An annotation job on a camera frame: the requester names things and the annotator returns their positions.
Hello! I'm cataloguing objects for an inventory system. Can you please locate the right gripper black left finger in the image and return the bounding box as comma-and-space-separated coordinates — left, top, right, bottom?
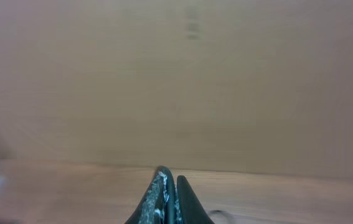
125, 166, 176, 224

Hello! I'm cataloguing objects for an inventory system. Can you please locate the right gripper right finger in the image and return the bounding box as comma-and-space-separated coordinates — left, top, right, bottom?
177, 175, 214, 224

